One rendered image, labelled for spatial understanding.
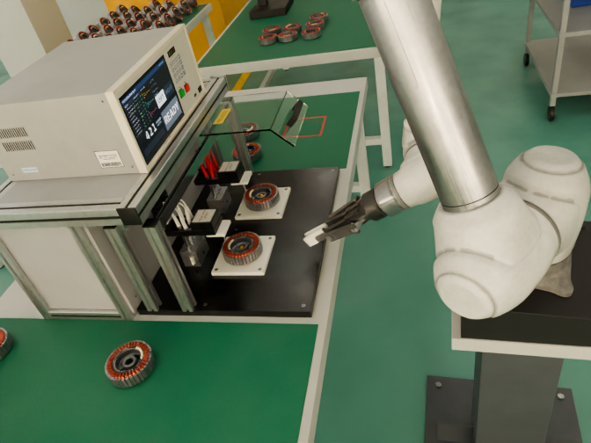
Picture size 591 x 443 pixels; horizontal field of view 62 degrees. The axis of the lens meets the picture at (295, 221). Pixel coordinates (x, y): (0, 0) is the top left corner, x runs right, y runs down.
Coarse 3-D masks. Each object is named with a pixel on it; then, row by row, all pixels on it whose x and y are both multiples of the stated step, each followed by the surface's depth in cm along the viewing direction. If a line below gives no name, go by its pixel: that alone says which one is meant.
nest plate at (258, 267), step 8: (264, 240) 142; (272, 240) 141; (264, 248) 139; (272, 248) 140; (264, 256) 137; (216, 264) 138; (224, 264) 137; (248, 264) 135; (256, 264) 135; (264, 264) 134; (216, 272) 135; (224, 272) 134; (232, 272) 134; (240, 272) 133; (248, 272) 133; (256, 272) 132; (264, 272) 132
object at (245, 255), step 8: (248, 232) 140; (232, 240) 139; (240, 240) 140; (248, 240) 140; (256, 240) 137; (224, 248) 137; (232, 248) 139; (248, 248) 138; (256, 248) 135; (224, 256) 135; (232, 256) 133; (240, 256) 133; (248, 256) 134; (256, 256) 135; (232, 264) 135; (240, 264) 134
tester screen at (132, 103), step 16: (160, 64) 123; (144, 80) 116; (160, 80) 123; (128, 96) 109; (144, 96) 116; (128, 112) 109; (144, 112) 115; (160, 112) 122; (144, 128) 115; (160, 128) 122; (144, 144) 115
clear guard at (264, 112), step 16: (240, 96) 155; (256, 96) 152; (272, 96) 150; (288, 96) 150; (240, 112) 145; (256, 112) 143; (272, 112) 141; (288, 112) 144; (304, 112) 150; (208, 128) 140; (224, 128) 139; (240, 128) 137; (256, 128) 135; (272, 128) 134; (288, 128) 139
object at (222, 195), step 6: (222, 186) 161; (210, 192) 159; (222, 192) 158; (228, 192) 161; (210, 198) 157; (216, 198) 156; (222, 198) 156; (228, 198) 161; (210, 204) 157; (216, 204) 156; (222, 204) 156; (228, 204) 161; (222, 210) 158
